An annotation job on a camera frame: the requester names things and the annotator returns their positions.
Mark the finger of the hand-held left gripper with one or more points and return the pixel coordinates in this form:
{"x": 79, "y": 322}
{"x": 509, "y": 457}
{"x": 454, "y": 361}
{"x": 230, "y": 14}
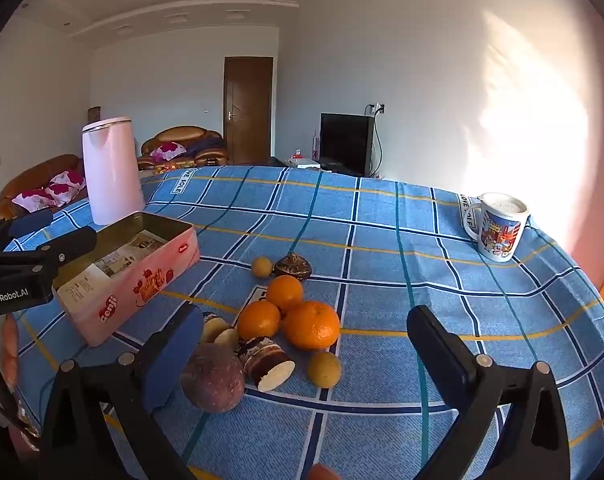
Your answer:
{"x": 29, "y": 222}
{"x": 67, "y": 245}

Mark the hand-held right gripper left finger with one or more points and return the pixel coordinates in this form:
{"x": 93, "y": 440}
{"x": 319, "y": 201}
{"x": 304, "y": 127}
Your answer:
{"x": 179, "y": 355}

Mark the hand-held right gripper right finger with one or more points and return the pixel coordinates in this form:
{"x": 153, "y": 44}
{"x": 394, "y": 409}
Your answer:
{"x": 431, "y": 345}

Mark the pink tin box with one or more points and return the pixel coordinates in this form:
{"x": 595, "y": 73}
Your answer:
{"x": 132, "y": 290}

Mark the large orange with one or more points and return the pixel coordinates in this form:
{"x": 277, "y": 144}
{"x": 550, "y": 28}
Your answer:
{"x": 312, "y": 329}

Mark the person's left hand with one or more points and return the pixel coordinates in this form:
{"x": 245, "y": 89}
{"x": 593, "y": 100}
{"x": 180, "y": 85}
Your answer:
{"x": 10, "y": 350}

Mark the white floral cushion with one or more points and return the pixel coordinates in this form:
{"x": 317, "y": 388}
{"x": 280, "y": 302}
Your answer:
{"x": 66, "y": 185}
{"x": 168, "y": 150}
{"x": 34, "y": 200}

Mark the purple passion fruit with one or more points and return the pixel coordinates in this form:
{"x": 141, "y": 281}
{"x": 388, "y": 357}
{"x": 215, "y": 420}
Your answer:
{"x": 213, "y": 379}

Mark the printed paper leaflet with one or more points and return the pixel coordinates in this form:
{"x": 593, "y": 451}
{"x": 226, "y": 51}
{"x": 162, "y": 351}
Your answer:
{"x": 112, "y": 265}

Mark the brown leather sofa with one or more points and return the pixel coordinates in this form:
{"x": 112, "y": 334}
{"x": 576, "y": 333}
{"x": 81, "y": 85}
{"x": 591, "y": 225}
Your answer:
{"x": 37, "y": 170}

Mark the pink electric kettle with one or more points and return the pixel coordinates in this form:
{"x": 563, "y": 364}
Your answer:
{"x": 112, "y": 175}

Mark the blue plaid tablecloth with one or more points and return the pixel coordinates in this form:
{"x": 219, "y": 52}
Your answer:
{"x": 381, "y": 270}

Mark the small yellow fruit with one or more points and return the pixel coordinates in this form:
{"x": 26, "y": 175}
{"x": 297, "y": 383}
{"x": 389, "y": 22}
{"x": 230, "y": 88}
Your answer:
{"x": 324, "y": 370}
{"x": 262, "y": 267}

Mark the white printed mug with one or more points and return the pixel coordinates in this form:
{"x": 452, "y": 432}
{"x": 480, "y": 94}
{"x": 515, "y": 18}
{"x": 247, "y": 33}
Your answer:
{"x": 499, "y": 232}

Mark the brown leather armchair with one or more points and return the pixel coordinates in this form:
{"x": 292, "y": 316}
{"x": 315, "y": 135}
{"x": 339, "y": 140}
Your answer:
{"x": 182, "y": 135}

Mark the low television cabinet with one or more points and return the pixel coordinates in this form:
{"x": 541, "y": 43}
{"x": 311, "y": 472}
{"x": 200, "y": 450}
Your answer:
{"x": 282, "y": 162}

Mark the black television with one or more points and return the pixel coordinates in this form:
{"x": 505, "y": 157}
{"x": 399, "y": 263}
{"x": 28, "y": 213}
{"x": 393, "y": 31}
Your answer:
{"x": 344, "y": 142}

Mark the white flat box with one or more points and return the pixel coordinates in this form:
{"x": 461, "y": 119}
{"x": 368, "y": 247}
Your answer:
{"x": 302, "y": 162}

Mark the brown wooden door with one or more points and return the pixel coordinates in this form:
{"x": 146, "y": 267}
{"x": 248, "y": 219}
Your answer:
{"x": 248, "y": 110}

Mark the brown wall ornament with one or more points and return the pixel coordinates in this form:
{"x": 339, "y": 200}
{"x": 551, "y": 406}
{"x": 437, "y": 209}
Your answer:
{"x": 94, "y": 114}

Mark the wall power socket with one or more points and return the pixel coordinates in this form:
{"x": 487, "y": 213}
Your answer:
{"x": 376, "y": 108}

